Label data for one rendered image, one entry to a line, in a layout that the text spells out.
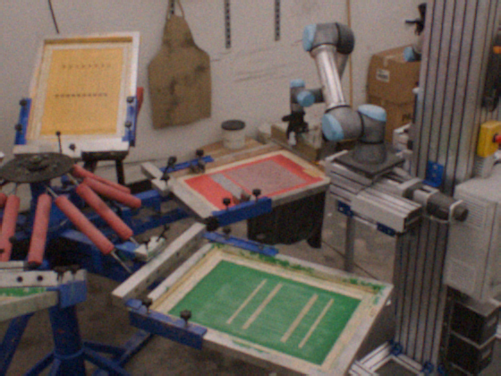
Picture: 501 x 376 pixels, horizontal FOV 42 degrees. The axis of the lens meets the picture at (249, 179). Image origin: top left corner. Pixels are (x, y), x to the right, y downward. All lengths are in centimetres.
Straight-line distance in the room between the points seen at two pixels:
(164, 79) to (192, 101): 32
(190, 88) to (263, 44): 79
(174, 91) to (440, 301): 290
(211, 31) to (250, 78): 57
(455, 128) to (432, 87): 19
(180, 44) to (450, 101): 286
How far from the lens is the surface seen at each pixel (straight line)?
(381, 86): 627
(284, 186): 327
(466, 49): 263
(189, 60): 518
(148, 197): 304
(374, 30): 634
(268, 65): 567
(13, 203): 271
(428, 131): 281
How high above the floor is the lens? 241
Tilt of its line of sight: 26 degrees down
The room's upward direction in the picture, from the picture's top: 1 degrees counter-clockwise
